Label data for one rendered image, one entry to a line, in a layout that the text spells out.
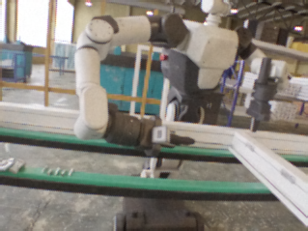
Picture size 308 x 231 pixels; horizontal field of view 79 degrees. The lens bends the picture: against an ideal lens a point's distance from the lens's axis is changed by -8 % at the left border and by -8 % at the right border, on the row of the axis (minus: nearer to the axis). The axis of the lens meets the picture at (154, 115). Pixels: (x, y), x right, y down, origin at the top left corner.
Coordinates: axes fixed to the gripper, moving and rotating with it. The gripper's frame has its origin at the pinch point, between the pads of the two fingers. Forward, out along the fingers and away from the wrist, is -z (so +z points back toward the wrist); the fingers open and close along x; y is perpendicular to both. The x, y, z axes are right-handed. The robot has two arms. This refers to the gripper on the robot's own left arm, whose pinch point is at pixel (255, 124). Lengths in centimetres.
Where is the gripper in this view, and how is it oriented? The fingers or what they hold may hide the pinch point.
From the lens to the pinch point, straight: 90.0
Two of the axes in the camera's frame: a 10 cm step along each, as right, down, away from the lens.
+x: 1.0, 2.7, -9.6
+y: 9.8, 1.1, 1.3
